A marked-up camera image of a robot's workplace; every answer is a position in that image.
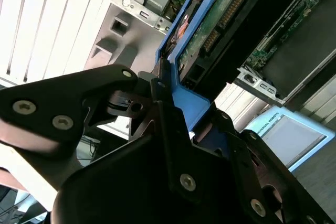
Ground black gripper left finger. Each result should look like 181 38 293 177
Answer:
0 57 207 206

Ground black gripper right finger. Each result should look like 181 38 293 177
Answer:
209 103 334 224

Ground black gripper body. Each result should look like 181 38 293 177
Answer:
51 132 253 224

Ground hard disk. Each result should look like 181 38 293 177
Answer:
154 0 308 155

